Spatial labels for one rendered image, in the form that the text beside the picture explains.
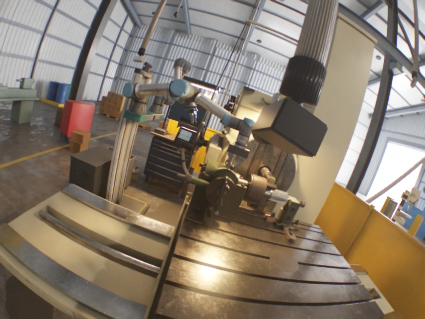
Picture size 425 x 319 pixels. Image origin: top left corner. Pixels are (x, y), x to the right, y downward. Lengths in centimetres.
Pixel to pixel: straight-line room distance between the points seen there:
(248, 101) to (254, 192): 74
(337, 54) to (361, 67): 32
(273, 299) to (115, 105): 909
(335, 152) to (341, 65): 83
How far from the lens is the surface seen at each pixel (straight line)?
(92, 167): 195
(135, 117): 159
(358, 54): 225
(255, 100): 165
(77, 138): 446
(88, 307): 101
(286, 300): 96
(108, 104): 954
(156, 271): 121
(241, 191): 129
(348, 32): 227
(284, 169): 167
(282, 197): 146
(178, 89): 127
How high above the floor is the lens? 161
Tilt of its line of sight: 13 degrees down
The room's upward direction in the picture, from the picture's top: 19 degrees clockwise
